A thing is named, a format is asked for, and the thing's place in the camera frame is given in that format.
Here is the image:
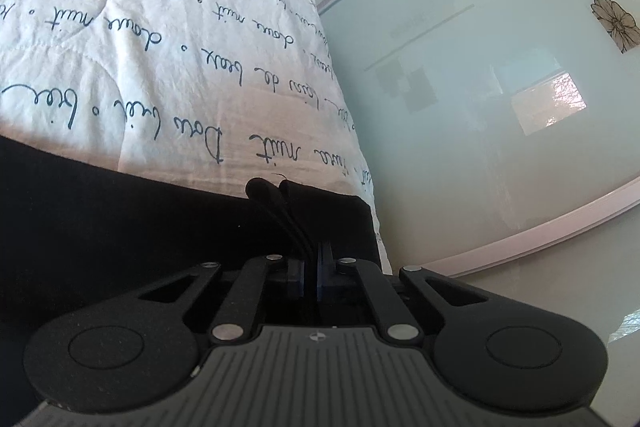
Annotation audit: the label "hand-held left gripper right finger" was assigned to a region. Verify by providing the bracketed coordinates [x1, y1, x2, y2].
[315, 242, 494, 343]

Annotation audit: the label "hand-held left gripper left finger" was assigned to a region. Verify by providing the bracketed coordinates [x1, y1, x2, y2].
[136, 254, 307, 344]

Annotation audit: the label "black pants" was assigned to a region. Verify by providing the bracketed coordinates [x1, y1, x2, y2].
[0, 134, 387, 388]

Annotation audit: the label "frosted wardrobe door with flowers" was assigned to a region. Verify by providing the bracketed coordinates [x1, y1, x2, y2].
[281, 0, 640, 408]

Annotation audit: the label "white script-printed blanket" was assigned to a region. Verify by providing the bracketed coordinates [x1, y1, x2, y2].
[0, 0, 395, 274]

